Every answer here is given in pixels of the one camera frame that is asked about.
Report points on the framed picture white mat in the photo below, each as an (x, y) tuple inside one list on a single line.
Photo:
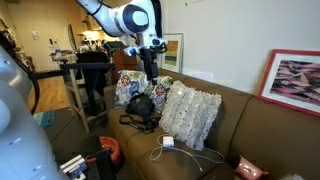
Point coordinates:
[(172, 58)]

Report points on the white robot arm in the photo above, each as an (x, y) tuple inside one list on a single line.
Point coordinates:
[(140, 19)]

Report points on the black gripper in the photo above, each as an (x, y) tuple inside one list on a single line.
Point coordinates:
[(149, 56)]

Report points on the white shaggy pillow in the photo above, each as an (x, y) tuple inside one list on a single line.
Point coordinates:
[(188, 114)]

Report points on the colourful floral pillow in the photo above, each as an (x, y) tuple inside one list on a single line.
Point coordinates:
[(133, 83)]

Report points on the pink pouch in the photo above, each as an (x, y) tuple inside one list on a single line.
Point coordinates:
[(248, 171)]

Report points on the books stack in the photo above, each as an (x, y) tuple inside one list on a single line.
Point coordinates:
[(75, 168)]

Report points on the white power adapter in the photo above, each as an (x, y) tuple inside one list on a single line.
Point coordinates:
[(168, 141)]

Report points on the brown leather sofa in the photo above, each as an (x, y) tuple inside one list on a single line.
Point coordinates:
[(276, 139)]

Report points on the red framed picture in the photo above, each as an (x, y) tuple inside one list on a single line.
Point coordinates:
[(292, 79)]

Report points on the black camera with strap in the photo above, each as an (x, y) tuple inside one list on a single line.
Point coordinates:
[(147, 125)]

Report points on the orange helmet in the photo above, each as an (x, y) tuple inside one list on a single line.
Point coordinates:
[(116, 152)]

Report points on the black camera bag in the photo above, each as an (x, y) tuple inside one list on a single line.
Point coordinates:
[(140, 105)]

